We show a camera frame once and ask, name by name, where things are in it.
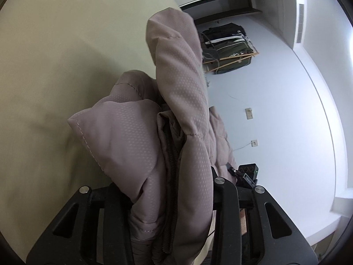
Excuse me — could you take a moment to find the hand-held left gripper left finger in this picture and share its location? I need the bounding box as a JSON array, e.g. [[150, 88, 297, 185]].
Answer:
[[26, 185, 133, 265]]

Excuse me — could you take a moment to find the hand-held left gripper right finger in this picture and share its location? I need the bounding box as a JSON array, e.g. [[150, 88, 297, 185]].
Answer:
[[210, 166, 318, 265]]

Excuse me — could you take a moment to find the mauve quilted puffer jacket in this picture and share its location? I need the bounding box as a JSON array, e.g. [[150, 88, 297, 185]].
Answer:
[[68, 8, 238, 265]]

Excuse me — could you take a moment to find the thin white cable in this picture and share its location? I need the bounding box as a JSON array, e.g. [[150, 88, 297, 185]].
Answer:
[[233, 142, 252, 152]]

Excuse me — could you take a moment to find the wall air vent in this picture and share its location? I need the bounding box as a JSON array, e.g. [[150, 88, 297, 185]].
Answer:
[[296, 4, 305, 44]]

